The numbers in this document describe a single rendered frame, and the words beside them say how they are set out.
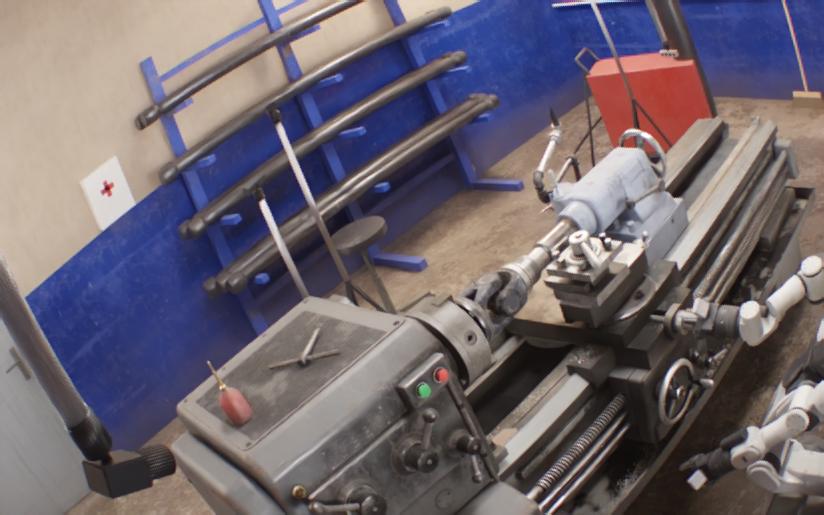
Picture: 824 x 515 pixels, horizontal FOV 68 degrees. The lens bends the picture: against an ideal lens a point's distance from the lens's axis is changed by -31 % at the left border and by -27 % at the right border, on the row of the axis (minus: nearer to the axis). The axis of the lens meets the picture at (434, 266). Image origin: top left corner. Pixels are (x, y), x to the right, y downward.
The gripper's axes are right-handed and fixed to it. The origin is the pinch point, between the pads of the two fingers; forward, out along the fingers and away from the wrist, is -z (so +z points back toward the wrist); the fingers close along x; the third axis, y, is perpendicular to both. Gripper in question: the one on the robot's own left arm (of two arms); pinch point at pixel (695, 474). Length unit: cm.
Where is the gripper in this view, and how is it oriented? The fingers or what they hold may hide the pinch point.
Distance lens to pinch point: 222.0
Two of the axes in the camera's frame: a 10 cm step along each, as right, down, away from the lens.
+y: -6.1, 5.0, -6.2
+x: -6.8, -7.3, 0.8
